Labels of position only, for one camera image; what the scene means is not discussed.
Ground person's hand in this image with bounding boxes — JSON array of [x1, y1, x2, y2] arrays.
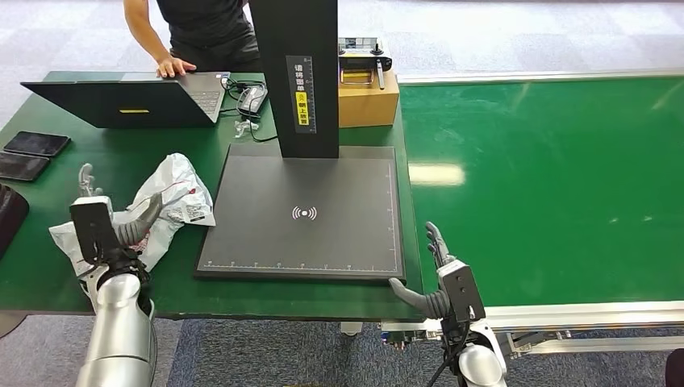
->
[[156, 56, 198, 79]]

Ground black laptop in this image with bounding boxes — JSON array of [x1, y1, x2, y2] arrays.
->
[[21, 72, 231, 130]]

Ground small clear plastic piece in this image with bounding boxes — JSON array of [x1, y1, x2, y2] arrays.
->
[[234, 119, 261, 139]]

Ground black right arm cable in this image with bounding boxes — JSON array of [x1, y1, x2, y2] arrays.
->
[[424, 320, 471, 387]]

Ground white plastic mail package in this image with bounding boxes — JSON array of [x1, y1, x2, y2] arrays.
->
[[48, 153, 217, 279]]

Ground black delivery box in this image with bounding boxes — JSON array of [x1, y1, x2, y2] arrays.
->
[[0, 184, 31, 260]]

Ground brown cardboard box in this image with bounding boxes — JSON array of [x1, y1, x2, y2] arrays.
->
[[338, 72, 401, 129]]

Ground black smartphone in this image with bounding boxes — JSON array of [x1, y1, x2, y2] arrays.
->
[[0, 152, 51, 183], [2, 131, 72, 158]]

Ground green conveyor belt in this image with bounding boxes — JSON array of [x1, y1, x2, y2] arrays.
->
[[380, 69, 684, 356]]

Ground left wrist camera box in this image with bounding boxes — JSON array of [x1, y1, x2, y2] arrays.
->
[[69, 196, 123, 264]]

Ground black remote controller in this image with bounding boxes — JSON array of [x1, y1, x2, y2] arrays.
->
[[338, 37, 394, 90]]

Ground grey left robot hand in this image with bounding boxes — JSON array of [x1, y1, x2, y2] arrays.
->
[[77, 162, 164, 248]]

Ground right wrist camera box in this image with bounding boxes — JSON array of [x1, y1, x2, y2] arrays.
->
[[436, 260, 487, 324]]

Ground person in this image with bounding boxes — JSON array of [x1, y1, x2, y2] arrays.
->
[[123, 0, 263, 80]]

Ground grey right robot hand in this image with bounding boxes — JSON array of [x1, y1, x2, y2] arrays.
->
[[388, 221, 455, 320]]

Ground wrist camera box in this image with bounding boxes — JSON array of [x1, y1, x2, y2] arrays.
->
[[69, 196, 123, 264], [436, 260, 487, 324]]

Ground grey power adapter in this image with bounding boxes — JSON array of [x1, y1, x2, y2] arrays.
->
[[237, 84, 269, 114]]

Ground black adapter cable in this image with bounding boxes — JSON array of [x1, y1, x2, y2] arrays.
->
[[219, 75, 280, 144]]

